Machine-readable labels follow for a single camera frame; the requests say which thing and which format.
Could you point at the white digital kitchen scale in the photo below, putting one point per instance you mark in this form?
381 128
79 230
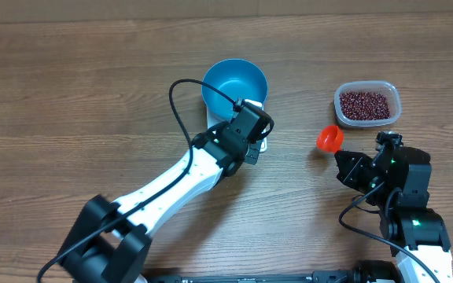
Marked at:
213 119

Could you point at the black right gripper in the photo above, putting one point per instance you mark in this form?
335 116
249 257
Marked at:
352 170

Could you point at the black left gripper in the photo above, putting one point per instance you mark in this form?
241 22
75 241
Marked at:
252 153

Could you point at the red adzuki beans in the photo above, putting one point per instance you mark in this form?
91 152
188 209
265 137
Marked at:
364 105

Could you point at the red plastic scoop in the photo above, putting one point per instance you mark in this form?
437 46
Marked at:
330 139

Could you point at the blue plastic bowl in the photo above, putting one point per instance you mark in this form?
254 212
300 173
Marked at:
235 78

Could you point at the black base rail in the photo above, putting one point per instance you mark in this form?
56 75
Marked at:
250 278

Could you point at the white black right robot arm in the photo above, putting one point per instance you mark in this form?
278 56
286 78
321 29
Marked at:
396 181

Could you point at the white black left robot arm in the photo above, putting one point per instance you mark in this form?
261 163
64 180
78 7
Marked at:
109 241

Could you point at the clear plastic food container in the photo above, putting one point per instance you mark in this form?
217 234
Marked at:
377 86

